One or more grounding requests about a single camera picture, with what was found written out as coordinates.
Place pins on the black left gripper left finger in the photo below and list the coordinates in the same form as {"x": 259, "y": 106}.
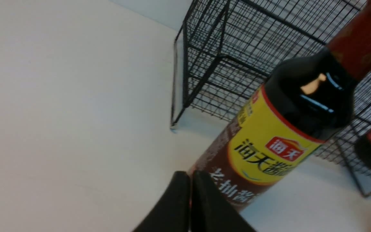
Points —
{"x": 171, "y": 212}

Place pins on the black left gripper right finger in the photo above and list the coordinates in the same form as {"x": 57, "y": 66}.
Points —
{"x": 209, "y": 211}

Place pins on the dark soy sauce bottle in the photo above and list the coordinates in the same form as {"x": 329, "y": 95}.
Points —
{"x": 303, "y": 104}

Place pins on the black wire rack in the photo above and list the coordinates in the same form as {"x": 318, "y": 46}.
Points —
{"x": 225, "y": 49}

